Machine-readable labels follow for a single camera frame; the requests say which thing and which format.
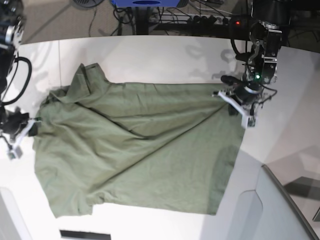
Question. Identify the black power strip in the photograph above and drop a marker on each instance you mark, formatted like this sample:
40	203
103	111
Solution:
173	18

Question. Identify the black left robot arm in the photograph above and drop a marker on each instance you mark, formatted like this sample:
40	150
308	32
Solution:
268	20

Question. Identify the grey table leg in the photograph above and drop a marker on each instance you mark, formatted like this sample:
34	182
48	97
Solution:
142	15

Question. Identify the green t-shirt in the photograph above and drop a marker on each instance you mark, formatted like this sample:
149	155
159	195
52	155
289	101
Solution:
161	146

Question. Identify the blue plastic bin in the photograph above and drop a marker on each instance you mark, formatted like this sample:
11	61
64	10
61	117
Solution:
145	3

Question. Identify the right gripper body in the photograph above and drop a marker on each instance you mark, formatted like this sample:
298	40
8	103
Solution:
13	122

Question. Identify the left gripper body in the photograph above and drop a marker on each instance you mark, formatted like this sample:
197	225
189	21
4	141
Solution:
248	91

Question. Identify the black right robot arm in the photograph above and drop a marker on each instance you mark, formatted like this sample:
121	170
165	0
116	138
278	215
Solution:
12	25

